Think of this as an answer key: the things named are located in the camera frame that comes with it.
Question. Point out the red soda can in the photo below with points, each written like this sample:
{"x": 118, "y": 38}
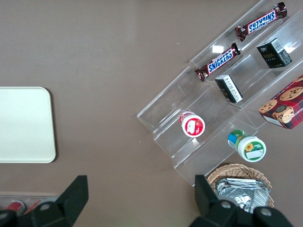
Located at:
{"x": 33, "y": 205}
{"x": 14, "y": 206}

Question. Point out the cream rounded plastic tray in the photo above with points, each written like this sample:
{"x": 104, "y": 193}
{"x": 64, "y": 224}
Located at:
{"x": 23, "y": 125}

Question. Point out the small black carton box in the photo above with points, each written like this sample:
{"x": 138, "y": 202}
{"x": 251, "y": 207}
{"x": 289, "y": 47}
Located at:
{"x": 228, "y": 88}

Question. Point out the woven wicker basket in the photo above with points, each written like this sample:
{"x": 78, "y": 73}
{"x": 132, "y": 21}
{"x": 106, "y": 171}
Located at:
{"x": 236, "y": 169}

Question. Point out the foil wrapped sandwich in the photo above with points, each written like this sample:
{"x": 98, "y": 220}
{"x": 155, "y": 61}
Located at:
{"x": 243, "y": 195}

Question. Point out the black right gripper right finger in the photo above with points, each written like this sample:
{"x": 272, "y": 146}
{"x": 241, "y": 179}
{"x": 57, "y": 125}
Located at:
{"x": 208, "y": 205}

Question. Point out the red chocolate chip cookie box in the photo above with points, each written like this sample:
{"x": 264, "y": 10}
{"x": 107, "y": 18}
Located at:
{"x": 284, "y": 104}

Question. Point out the upper black small box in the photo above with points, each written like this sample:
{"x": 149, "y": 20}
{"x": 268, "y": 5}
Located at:
{"x": 272, "y": 53}

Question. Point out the clear plastic can holder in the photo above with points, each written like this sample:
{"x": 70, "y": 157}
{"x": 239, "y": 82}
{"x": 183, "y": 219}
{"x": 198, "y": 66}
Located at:
{"x": 28, "y": 196}

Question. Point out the red lidded strawberry jar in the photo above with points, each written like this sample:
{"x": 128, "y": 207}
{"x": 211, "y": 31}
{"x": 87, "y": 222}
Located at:
{"x": 193, "y": 125}

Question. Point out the green lidded sunflower jar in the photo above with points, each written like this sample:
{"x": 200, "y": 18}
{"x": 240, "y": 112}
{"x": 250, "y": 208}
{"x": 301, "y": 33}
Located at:
{"x": 248, "y": 146}

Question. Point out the clear acrylic stepped display riser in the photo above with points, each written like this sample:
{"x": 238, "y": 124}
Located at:
{"x": 170, "y": 104}
{"x": 255, "y": 71}

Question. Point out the Snickers chocolate bar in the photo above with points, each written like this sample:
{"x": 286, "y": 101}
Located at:
{"x": 261, "y": 21}
{"x": 219, "y": 62}

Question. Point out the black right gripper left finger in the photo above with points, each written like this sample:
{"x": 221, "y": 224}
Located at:
{"x": 71, "y": 201}

